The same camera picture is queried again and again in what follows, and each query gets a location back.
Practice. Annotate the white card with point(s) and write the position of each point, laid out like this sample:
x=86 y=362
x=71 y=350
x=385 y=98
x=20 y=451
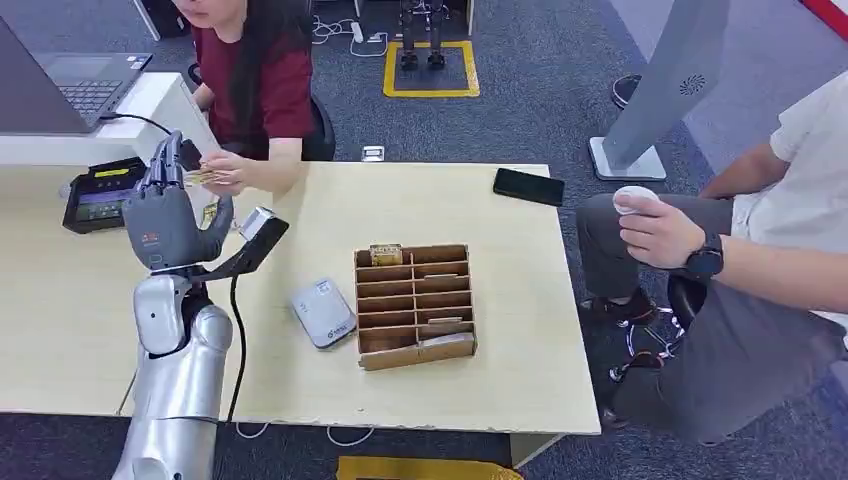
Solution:
x=450 y=340

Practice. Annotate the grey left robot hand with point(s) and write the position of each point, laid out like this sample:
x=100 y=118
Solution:
x=162 y=225

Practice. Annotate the white desk stand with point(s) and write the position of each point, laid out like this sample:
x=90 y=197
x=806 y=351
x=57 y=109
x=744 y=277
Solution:
x=152 y=112

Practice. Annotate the yellow floor tape square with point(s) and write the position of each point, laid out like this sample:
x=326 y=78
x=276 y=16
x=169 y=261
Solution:
x=388 y=79

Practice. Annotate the yellow object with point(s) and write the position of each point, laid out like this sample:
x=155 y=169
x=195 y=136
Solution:
x=424 y=469

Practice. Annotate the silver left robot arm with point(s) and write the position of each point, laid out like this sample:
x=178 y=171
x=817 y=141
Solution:
x=175 y=371

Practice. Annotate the pale card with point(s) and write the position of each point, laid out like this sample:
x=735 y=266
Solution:
x=445 y=320
x=440 y=275

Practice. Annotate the person on stool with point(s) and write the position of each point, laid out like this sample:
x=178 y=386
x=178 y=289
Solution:
x=762 y=344

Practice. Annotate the chrome black stool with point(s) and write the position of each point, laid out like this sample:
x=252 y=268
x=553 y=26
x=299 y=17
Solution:
x=682 y=298

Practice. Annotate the person's left hand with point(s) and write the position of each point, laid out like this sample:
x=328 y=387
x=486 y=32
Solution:
x=228 y=169

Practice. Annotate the black robot legs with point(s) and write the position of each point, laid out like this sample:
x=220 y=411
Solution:
x=408 y=56

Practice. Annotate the white round object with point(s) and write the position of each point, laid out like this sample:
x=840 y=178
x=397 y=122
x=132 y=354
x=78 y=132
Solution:
x=632 y=196

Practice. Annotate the silver floor socket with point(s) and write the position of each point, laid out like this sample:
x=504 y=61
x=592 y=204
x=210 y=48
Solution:
x=373 y=154

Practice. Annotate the wooden card box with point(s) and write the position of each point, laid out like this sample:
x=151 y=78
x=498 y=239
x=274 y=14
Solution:
x=397 y=358

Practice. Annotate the grey kiosk stand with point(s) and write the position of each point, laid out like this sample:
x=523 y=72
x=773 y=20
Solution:
x=662 y=73

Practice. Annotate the red strip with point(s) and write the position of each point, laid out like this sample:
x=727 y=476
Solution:
x=831 y=13

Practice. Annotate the black wristwatch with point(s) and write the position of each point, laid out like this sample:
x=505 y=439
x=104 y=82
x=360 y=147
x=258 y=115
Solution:
x=705 y=260

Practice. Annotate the black payment terminal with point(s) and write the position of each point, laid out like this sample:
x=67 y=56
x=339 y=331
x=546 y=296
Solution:
x=99 y=199

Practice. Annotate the black smartphone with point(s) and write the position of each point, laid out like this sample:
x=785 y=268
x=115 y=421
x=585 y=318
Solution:
x=528 y=187

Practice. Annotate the white power strip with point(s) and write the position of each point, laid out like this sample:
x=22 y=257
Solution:
x=357 y=31

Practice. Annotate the person at desk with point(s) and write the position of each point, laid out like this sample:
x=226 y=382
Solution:
x=265 y=86

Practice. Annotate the dark laptop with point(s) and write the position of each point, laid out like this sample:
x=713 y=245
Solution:
x=53 y=86

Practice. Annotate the gold card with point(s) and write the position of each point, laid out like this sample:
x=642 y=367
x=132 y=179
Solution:
x=386 y=255
x=199 y=177

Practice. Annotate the grey white card reader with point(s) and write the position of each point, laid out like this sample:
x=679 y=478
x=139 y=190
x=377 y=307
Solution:
x=324 y=314

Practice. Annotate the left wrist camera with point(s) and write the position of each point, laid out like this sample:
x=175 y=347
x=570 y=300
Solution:
x=255 y=238

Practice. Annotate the seated person's left hand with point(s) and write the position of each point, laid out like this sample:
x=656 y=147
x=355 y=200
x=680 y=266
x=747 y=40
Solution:
x=659 y=232

